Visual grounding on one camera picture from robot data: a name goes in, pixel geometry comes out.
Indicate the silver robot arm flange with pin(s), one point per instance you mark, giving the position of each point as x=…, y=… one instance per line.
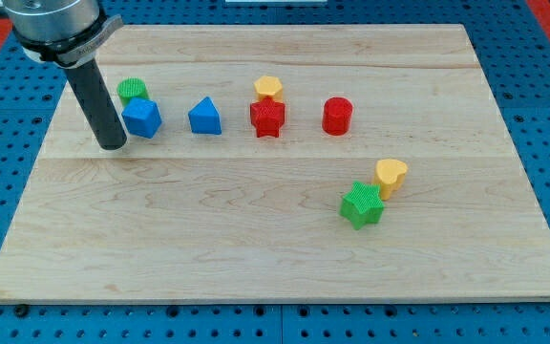
x=66, y=33

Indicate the red star block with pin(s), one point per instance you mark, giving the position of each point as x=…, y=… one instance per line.
x=268, y=117

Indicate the green star block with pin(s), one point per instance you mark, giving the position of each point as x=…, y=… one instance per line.
x=362, y=205

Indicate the yellow heart block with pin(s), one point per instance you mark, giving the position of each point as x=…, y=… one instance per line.
x=389, y=175

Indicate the light wooden board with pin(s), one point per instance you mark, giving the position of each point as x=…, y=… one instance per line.
x=188, y=218

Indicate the red cylinder block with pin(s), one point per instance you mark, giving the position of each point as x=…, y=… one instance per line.
x=337, y=116

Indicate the yellow hexagon block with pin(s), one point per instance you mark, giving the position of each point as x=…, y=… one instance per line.
x=269, y=86

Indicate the blue triangle block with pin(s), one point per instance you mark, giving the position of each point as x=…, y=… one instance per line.
x=205, y=118

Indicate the blue cube block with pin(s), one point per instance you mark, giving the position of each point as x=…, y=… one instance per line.
x=141, y=117

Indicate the green cylinder block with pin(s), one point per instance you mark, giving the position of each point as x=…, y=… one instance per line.
x=130, y=88

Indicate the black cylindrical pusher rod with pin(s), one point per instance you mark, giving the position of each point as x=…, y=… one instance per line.
x=96, y=104

